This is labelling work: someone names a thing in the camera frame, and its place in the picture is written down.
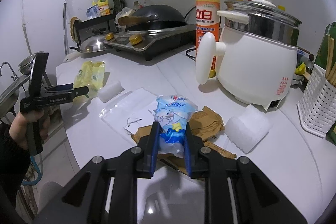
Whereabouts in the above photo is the clear zip bag with paper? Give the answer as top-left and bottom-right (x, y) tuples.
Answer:
(99, 88), (157, 143)

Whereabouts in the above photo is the large white foam block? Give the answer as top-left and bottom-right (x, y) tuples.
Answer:
(224, 105), (272, 154)

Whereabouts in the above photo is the black dish rack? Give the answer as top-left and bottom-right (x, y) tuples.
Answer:
(70, 8), (117, 48)

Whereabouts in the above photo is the yellow detergent jug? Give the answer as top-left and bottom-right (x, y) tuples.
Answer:
(97, 0), (110, 16)

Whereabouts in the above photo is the blue white tissue pack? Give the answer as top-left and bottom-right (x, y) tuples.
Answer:
(154, 94), (198, 158)

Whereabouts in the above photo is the black wok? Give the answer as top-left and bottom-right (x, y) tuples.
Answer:
(118, 5), (187, 31)

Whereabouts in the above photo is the steel pot lid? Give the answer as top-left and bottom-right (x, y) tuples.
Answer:
(77, 35), (112, 53)

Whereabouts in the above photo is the wooden chopsticks bundle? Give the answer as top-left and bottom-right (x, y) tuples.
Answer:
(325, 35), (336, 86)

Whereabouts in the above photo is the yellow plastic wrapper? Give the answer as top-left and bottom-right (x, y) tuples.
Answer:
(73, 61), (105, 92)

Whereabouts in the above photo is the green gold rice bag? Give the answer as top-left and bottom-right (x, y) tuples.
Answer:
(314, 21), (336, 146)

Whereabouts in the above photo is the white plastic utensil basket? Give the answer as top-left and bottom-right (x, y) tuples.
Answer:
(297, 65), (335, 138)

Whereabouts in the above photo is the gas stove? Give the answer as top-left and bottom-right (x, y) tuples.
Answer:
(103, 24), (196, 61)

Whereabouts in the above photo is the steel sink with faucet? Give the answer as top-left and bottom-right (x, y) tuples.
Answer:
(1, 51), (42, 119)

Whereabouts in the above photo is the brown snack wrapper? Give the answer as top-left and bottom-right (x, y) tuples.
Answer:
(131, 106), (236, 174)

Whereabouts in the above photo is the white electric cooking pot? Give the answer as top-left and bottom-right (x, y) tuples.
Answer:
(195, 0), (301, 110)

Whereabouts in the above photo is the small white foam block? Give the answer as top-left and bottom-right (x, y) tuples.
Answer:
(97, 81), (123, 103)

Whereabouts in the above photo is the red capped oil bottle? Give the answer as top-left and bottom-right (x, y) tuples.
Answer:
(141, 0), (151, 7)

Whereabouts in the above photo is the orange dish soap bottle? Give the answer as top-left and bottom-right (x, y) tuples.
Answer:
(195, 0), (220, 84)

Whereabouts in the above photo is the person's left hand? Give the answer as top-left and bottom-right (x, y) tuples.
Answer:
(9, 110), (44, 150)

